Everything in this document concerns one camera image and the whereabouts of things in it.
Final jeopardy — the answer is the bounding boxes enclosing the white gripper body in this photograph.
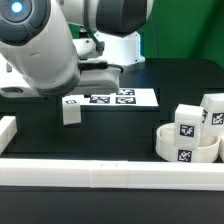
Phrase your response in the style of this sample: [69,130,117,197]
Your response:
[0,67,120,98]

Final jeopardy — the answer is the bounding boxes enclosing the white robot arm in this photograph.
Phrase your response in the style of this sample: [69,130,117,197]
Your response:
[0,0,154,98]

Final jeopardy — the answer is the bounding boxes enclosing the white marker sheet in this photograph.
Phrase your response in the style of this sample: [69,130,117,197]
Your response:
[80,88,158,107]

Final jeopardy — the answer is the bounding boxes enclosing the white left fence wall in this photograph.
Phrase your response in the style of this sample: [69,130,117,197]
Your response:
[0,116,17,155]

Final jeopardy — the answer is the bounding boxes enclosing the white front fence wall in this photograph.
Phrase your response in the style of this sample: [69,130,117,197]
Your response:
[0,158,224,191]

